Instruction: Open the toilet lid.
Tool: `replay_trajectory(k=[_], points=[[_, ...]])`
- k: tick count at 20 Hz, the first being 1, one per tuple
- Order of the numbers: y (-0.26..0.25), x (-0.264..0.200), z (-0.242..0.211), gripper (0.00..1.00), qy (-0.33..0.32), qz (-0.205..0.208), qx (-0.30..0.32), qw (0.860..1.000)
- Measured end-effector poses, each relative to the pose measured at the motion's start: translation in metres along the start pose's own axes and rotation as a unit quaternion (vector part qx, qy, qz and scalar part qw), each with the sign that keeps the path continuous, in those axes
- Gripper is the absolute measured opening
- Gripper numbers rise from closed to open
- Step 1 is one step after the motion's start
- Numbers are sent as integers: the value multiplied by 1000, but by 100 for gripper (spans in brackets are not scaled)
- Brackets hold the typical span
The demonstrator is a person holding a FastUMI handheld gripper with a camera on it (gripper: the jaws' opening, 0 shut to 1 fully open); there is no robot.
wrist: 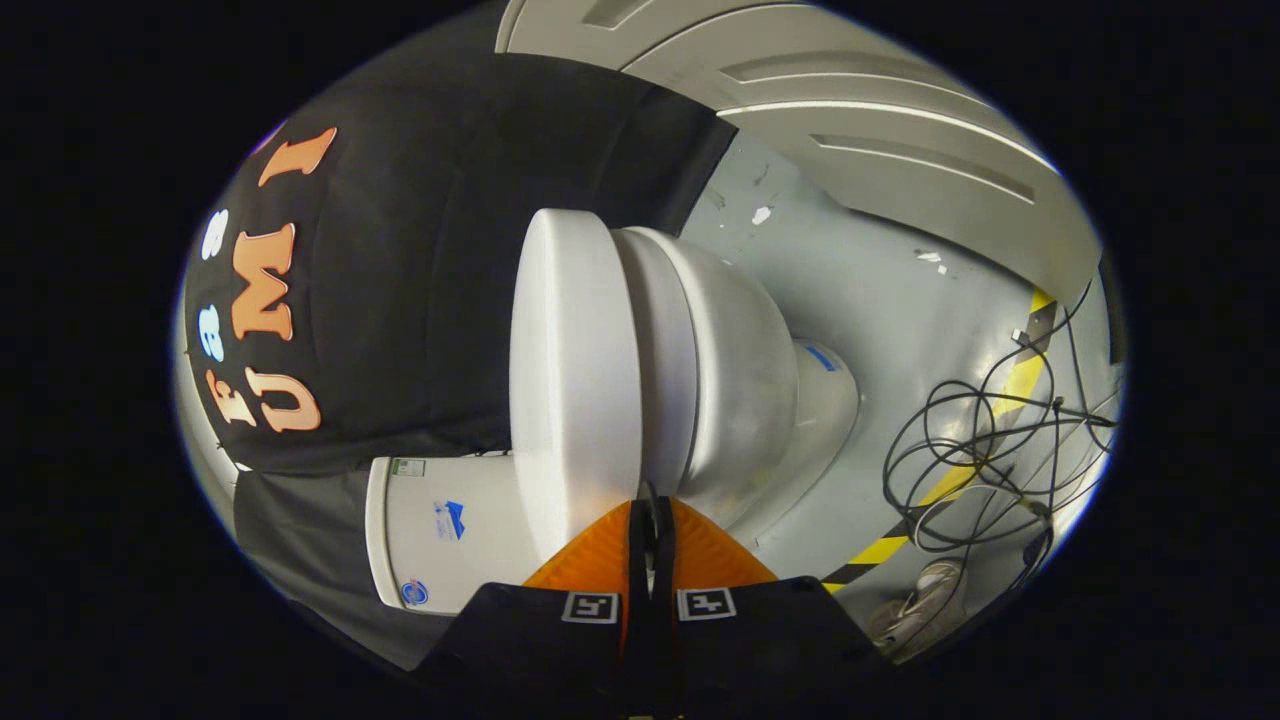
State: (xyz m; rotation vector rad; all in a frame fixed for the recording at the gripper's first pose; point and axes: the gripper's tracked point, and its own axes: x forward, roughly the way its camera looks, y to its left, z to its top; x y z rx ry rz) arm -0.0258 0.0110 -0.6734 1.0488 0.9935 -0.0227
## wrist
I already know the yellow black floor tape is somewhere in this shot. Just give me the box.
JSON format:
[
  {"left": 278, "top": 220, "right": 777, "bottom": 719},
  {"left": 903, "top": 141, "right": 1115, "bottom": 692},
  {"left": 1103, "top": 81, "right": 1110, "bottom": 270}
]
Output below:
[{"left": 820, "top": 288, "right": 1057, "bottom": 593}]

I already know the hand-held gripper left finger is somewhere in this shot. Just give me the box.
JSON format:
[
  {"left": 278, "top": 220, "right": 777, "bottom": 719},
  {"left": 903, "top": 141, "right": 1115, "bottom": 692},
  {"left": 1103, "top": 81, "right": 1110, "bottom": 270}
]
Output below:
[{"left": 410, "top": 483, "right": 653, "bottom": 720}]

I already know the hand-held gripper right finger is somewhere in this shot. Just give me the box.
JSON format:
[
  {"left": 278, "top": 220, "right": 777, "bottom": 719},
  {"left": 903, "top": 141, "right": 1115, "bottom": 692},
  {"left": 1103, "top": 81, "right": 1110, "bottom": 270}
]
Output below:
[{"left": 652, "top": 483, "right": 896, "bottom": 720}]

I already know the white toilet seat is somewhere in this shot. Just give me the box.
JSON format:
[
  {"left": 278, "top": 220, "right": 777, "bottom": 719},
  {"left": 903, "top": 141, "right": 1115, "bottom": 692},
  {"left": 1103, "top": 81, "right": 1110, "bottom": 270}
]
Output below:
[{"left": 612, "top": 228, "right": 701, "bottom": 496}]

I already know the black backdrop cloth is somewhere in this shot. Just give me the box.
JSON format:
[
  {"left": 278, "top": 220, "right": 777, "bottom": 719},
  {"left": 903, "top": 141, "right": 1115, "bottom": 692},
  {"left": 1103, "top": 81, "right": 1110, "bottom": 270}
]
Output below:
[{"left": 180, "top": 50, "right": 739, "bottom": 671}]

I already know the person's light shoe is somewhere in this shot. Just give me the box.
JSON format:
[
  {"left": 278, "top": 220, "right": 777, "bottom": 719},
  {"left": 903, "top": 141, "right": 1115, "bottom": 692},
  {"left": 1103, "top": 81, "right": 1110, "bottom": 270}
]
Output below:
[{"left": 868, "top": 560, "right": 969, "bottom": 657}]

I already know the white grey panelled cabinet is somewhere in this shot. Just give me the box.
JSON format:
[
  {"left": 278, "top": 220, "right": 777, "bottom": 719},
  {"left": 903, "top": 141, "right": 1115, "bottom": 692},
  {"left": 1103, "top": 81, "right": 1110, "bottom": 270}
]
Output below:
[{"left": 495, "top": 0, "right": 1101, "bottom": 306}]

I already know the tangle of black cables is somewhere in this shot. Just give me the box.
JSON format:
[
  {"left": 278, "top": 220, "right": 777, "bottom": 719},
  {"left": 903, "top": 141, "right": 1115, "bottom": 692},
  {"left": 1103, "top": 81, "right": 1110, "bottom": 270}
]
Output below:
[{"left": 882, "top": 280, "right": 1119, "bottom": 591}]

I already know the white toilet bowl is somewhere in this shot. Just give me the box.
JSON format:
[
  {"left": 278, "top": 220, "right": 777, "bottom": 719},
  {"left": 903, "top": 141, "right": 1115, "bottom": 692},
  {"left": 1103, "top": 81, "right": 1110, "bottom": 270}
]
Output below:
[{"left": 655, "top": 228, "right": 861, "bottom": 546}]

